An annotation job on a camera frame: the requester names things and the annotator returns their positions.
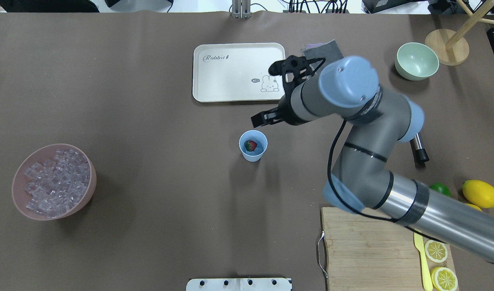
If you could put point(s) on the mint green bowl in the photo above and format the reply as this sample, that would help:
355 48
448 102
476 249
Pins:
415 61

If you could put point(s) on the cream rabbit tray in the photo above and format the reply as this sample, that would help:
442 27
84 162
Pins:
236 72

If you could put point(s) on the wooden glass stand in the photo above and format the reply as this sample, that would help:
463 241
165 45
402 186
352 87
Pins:
450 47

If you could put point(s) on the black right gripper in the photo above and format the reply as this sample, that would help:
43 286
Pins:
286 113

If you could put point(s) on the aluminium frame post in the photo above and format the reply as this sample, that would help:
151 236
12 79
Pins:
241 9

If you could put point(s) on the green lime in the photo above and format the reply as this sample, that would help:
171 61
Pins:
441 188

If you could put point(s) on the red strawberry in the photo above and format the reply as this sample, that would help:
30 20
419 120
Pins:
250 146

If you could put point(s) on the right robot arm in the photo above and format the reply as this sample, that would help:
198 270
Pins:
380 118

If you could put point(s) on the steel muddler black tip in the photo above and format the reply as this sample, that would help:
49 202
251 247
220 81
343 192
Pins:
420 154

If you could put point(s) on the light blue plastic cup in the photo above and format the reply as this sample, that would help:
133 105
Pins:
258 137

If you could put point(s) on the lemon half slice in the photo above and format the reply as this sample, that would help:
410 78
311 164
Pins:
436 251
444 279

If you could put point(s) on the yellow lemon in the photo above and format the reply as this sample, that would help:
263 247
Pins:
474 206
479 193

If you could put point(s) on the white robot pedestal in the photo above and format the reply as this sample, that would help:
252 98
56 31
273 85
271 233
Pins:
239 284

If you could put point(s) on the clear ice cubes pile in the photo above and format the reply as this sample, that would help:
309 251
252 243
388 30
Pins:
57 185

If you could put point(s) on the pink bowl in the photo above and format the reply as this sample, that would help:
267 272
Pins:
20 197

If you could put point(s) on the grey folded cloth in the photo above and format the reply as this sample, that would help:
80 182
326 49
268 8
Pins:
330 51

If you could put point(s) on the yellow plastic knife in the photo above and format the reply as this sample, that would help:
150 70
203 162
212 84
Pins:
425 273

